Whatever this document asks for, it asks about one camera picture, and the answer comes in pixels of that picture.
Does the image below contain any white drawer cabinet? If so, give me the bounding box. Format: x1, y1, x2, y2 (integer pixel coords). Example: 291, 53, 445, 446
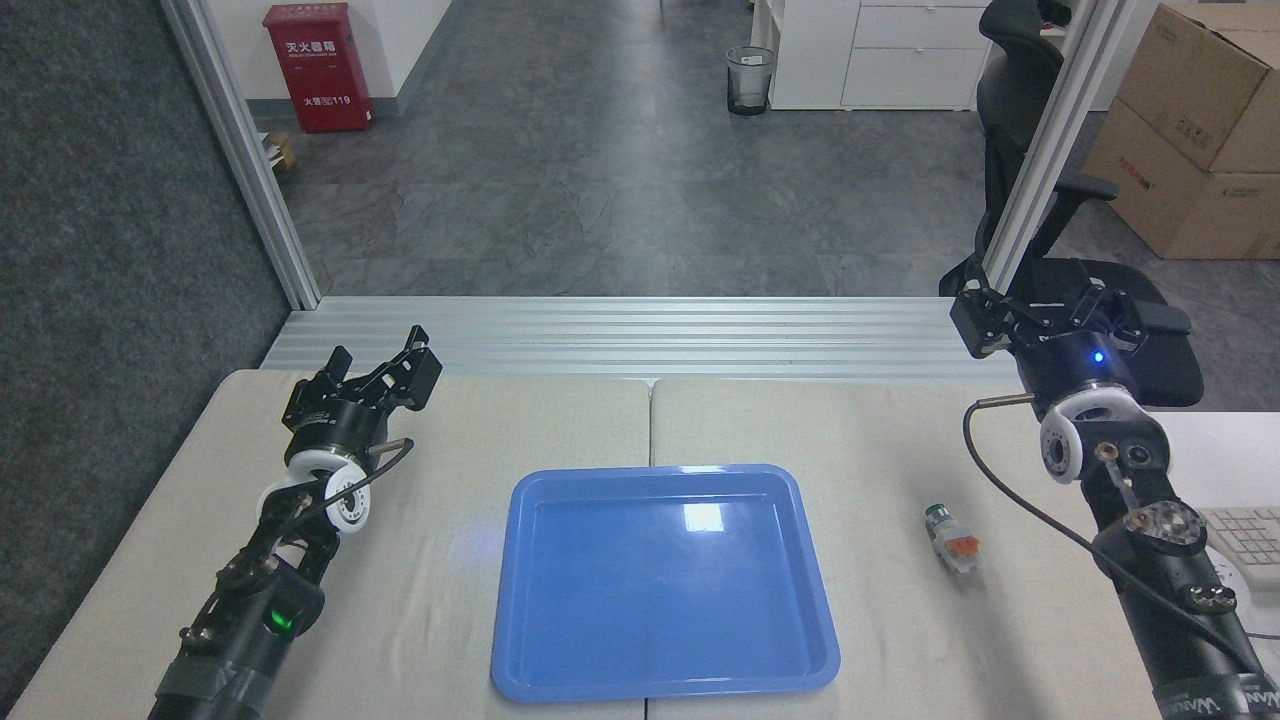
750, 0, 993, 112

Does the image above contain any white orange switch part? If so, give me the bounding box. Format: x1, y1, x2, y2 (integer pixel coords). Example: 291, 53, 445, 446
923, 503, 984, 580

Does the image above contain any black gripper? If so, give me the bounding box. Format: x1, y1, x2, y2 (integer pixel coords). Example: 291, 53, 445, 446
949, 281, 1152, 417
282, 325, 445, 465

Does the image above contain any black office chair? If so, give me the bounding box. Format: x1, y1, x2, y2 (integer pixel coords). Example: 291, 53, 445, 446
938, 0, 1207, 409

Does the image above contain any grey mesh waste bin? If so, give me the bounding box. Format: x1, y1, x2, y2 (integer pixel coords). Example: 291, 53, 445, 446
725, 46, 778, 117

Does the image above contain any white computer keyboard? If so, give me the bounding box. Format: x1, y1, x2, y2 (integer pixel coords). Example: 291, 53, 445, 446
1197, 506, 1280, 573

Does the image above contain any small brown cardboard box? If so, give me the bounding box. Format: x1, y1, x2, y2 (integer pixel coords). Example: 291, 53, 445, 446
1115, 3, 1280, 177

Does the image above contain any large brown cardboard box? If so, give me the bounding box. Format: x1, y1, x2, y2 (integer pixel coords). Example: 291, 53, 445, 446
1083, 98, 1280, 262

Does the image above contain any silver aluminium post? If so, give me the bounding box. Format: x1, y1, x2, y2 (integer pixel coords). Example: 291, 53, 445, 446
970, 0, 1141, 301
160, 0, 322, 311

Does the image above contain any small open cardboard carton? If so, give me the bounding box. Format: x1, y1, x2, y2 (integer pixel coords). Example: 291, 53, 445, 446
257, 130, 299, 174

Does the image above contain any white side desk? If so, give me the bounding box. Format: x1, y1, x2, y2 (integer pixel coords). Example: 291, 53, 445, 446
1140, 410, 1280, 701

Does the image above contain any blue plastic tray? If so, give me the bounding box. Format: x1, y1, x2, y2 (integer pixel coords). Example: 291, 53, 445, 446
490, 463, 841, 704

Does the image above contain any red fire extinguisher box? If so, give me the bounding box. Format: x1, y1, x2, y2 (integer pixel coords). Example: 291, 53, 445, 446
263, 2, 375, 135

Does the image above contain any silver aluminium frame rail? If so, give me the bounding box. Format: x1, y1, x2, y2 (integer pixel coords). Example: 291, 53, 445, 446
259, 295, 1047, 388

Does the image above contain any white power strip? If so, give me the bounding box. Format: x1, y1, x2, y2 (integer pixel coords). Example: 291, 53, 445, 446
1205, 548, 1253, 613

